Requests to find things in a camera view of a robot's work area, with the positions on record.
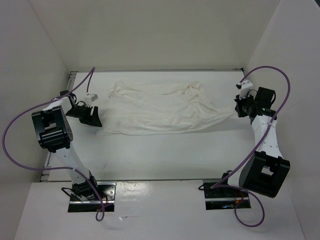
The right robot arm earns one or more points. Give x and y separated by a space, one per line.
266 169

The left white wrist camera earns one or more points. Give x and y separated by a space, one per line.
89 98

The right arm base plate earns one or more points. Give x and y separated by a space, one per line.
223 198

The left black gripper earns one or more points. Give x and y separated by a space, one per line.
95 120

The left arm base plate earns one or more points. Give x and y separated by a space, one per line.
81 204

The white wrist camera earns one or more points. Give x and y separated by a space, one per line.
244 87
89 98

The white tank top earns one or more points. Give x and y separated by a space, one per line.
160 108

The aluminium table edge rail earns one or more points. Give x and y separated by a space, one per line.
55 135

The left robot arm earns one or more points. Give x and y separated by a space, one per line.
83 182

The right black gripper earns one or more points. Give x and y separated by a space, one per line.
239 102

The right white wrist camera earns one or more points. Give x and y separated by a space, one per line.
244 87

